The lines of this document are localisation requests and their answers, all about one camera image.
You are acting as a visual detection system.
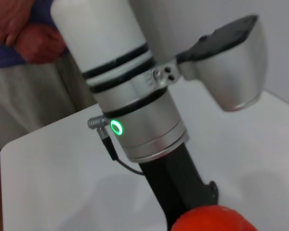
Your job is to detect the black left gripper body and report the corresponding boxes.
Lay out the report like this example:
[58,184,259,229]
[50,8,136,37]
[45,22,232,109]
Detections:
[138,142,219,231]

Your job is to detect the orange toy fruit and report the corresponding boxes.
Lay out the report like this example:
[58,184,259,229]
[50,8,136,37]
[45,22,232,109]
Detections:
[171,205,256,231]

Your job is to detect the bare bystander hand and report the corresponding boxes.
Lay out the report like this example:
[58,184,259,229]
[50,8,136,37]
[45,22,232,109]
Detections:
[16,24,68,63]
[0,0,36,47]

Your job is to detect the grey bystander trousers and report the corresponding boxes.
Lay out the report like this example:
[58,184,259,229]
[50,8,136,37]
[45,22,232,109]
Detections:
[0,50,100,155]

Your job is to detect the purple bystander shirt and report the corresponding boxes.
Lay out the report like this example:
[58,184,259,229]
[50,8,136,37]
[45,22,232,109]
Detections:
[0,0,64,69]

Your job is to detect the left arm cable with connector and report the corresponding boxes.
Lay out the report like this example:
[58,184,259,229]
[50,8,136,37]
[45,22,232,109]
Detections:
[87,115,145,175]

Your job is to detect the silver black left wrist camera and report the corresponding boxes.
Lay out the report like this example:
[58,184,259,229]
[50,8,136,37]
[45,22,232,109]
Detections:
[176,14,267,113]

